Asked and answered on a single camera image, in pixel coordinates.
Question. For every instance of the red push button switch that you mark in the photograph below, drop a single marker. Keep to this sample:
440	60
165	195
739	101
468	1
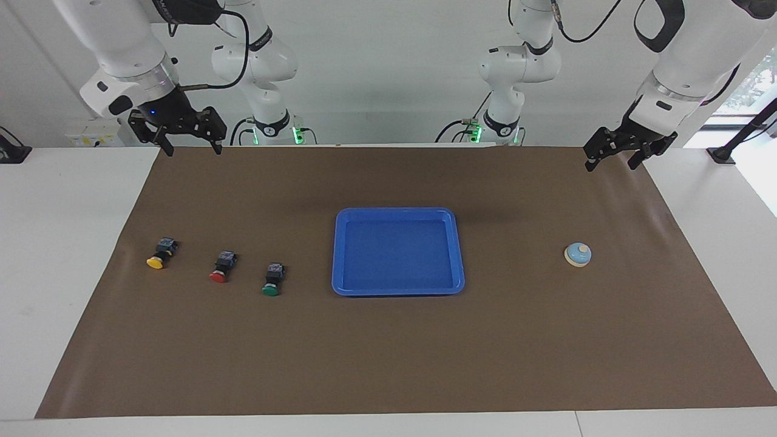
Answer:
222	267

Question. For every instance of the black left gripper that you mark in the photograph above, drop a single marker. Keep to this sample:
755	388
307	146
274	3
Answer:
637	133

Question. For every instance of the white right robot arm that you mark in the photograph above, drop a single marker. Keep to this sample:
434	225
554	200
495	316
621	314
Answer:
121	42

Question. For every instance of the white wall socket box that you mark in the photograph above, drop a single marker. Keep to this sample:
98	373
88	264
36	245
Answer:
94	135

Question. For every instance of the blue plastic tray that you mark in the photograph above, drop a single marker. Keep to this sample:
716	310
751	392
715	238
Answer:
397	255

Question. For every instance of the brown table mat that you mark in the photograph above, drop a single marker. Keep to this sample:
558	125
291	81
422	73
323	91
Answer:
388	352

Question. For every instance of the yellow push button switch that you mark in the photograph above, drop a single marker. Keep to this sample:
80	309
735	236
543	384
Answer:
159	255

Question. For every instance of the black slanted stand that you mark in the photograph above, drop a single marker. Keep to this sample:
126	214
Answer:
737	136

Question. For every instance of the bright window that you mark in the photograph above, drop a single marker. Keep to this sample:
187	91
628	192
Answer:
756	85

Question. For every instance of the green push button switch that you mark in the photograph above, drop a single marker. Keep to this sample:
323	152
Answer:
272	280

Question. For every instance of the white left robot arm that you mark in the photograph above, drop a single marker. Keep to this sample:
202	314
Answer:
692	67

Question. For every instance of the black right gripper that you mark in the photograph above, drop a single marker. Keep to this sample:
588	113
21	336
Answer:
173	112

